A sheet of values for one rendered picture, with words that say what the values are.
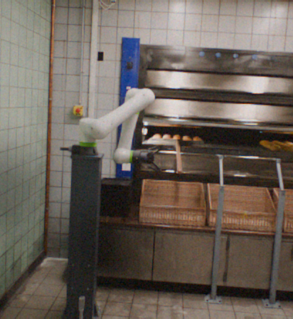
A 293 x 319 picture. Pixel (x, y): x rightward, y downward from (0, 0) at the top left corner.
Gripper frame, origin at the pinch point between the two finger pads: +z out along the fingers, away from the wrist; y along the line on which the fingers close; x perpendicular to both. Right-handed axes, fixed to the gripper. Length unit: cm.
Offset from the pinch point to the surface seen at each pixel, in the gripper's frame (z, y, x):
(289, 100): 105, -47, -100
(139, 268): -19, 99, -46
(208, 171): 36, 24, -98
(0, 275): -118, 94, 1
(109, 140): -58, 1, -100
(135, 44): -38, -89, -97
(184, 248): 17, 79, -46
